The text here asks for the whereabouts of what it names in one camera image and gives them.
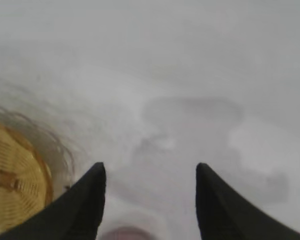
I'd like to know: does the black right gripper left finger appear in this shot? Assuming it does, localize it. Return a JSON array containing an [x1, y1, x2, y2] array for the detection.
[[0, 161, 107, 240]]

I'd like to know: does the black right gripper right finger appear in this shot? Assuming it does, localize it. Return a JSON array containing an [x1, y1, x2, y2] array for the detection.
[[195, 162, 300, 240]]

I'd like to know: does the pink toy peach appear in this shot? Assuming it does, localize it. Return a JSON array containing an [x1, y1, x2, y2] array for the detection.
[[100, 225, 154, 240]]

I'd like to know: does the yellow woven plastic basket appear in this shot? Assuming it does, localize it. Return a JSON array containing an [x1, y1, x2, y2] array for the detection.
[[0, 104, 76, 239]]

